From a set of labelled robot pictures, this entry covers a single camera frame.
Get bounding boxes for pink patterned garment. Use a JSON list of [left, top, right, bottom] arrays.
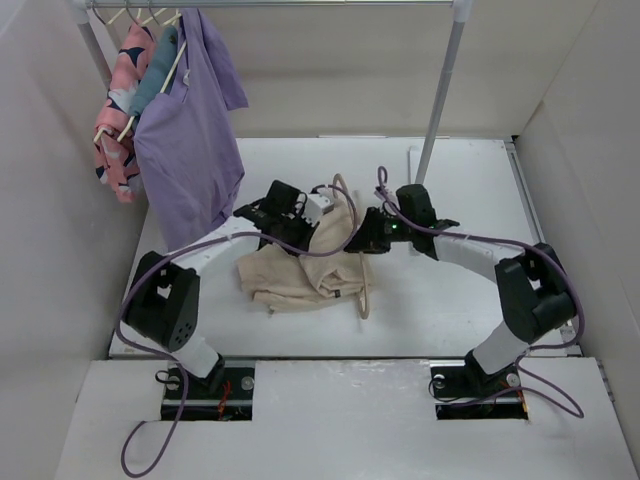
[[94, 23, 156, 203]]

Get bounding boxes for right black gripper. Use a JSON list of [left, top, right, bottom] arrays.
[[344, 206, 416, 254]]

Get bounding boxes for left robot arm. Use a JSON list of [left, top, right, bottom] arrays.
[[123, 180, 334, 397]]

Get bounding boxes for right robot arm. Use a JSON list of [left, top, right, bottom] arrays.
[[345, 184, 583, 398]]

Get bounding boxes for teal garment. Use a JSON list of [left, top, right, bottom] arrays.
[[129, 25, 179, 117]]

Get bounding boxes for beige plastic hanger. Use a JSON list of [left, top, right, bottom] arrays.
[[332, 173, 370, 320]]

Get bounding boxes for beige trousers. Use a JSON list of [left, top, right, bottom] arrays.
[[235, 199, 369, 315]]

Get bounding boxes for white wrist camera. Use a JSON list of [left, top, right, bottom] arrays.
[[302, 193, 335, 225], [374, 185, 397, 206]]

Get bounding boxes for metal clothes rack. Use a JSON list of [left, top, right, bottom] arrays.
[[66, 0, 473, 183]]

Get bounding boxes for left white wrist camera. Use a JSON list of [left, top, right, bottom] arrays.
[[302, 193, 335, 225]]

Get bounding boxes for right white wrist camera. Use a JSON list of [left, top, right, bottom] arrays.
[[374, 185, 397, 206]]

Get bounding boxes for purple t-shirt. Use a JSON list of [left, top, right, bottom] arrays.
[[134, 8, 248, 250]]

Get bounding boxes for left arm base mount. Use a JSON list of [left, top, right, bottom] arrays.
[[155, 360, 256, 422]]

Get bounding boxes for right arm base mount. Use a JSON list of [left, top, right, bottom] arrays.
[[428, 364, 529, 421]]

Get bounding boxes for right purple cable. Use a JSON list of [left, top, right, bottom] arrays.
[[375, 166, 586, 419]]

